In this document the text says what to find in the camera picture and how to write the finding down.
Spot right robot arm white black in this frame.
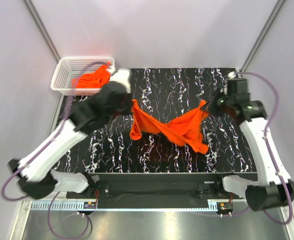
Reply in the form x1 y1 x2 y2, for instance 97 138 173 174
201 92 294 212

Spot connector box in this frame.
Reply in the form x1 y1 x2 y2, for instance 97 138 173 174
83 201 97 210
218 202 234 211

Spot orange t shirt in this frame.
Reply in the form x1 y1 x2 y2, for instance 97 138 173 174
129 99 209 154

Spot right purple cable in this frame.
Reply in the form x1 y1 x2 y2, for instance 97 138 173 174
194 71 294 225

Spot purple cable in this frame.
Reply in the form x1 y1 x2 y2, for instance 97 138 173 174
0 61 113 240
194 71 294 225

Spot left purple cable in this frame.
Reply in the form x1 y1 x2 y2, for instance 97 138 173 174
0 61 113 240

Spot white plastic basket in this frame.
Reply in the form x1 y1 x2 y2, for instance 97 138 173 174
50 56 115 96

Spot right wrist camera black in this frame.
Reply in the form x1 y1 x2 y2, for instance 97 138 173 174
223 71 251 102

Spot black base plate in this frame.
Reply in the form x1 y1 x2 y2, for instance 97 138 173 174
66 172 245 210

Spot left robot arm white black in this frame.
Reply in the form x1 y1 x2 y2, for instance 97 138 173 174
8 81 133 200

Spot left connector box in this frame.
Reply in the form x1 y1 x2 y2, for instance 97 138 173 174
83 201 97 210

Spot orange t shirts in basket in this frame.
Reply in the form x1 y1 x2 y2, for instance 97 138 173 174
71 65 111 89

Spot aluminium frame rail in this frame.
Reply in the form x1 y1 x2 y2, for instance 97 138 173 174
19 181 293 212

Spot black marble pattern mat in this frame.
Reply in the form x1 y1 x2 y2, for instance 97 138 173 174
53 67 256 174

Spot right connector box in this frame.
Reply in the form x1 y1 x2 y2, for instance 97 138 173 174
218 202 234 211

